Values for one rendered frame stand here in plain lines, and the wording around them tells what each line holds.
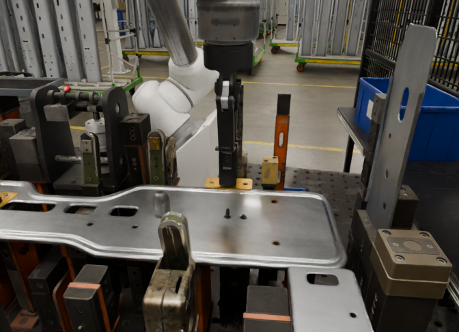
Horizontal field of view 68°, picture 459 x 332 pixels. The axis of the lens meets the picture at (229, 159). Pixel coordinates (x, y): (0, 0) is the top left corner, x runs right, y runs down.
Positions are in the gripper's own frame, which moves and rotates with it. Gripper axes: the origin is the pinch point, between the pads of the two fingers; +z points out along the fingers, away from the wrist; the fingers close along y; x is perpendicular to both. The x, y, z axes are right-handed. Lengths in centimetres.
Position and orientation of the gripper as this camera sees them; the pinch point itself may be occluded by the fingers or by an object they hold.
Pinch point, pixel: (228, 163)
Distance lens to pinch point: 59.1
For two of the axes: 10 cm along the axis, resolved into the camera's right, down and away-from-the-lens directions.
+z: 0.0, 9.0, 4.3
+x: 10.0, 0.4, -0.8
